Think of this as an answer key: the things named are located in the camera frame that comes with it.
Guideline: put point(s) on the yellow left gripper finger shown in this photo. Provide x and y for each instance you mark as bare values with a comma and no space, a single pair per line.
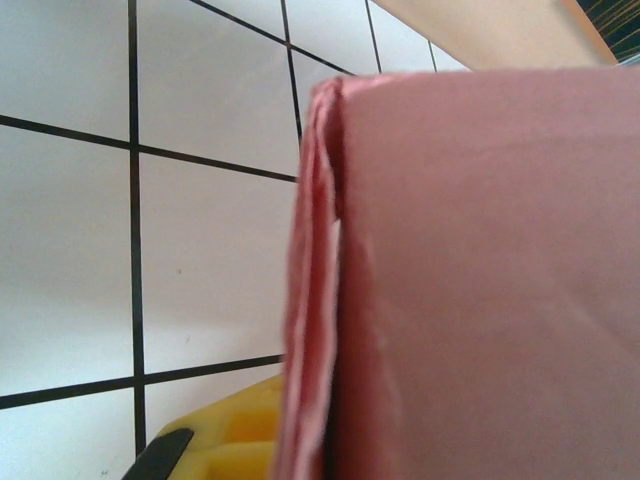
235,430

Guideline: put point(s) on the pink paper box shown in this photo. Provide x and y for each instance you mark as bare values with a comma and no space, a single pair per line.
475,275

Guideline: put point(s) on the dark wall panel yellow lines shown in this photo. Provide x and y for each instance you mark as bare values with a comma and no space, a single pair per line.
615,25

